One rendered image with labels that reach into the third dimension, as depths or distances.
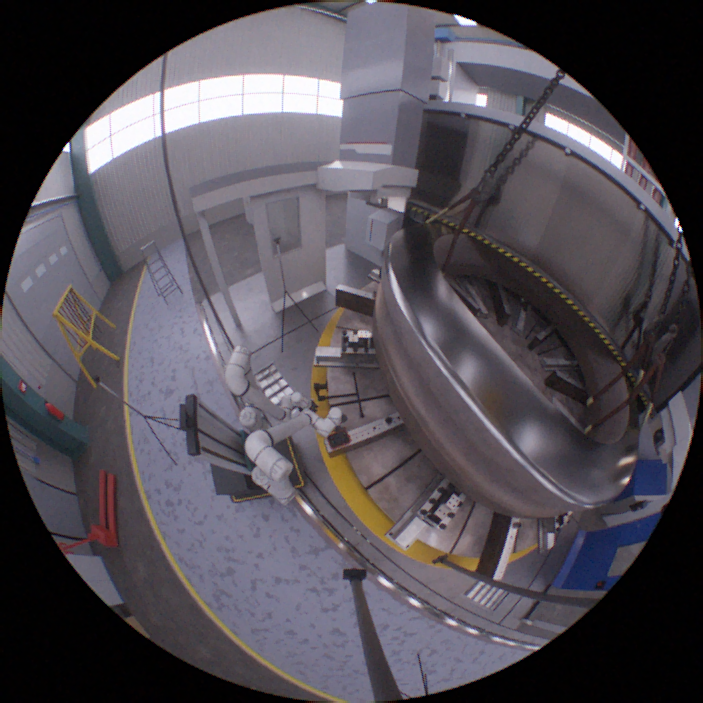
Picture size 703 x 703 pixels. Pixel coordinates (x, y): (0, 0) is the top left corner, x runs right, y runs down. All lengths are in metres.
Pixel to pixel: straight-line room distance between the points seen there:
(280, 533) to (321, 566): 0.63
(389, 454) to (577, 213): 4.34
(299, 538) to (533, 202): 5.57
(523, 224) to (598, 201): 1.49
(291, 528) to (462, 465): 2.01
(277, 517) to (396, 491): 1.44
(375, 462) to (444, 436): 0.95
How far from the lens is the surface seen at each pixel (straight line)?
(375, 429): 2.10
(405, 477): 2.48
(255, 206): 3.49
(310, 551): 2.82
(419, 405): 1.79
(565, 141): 4.07
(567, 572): 5.50
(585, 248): 4.00
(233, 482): 2.06
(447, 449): 1.79
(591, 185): 4.10
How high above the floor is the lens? 2.68
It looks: 52 degrees down
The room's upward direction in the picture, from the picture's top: 5 degrees clockwise
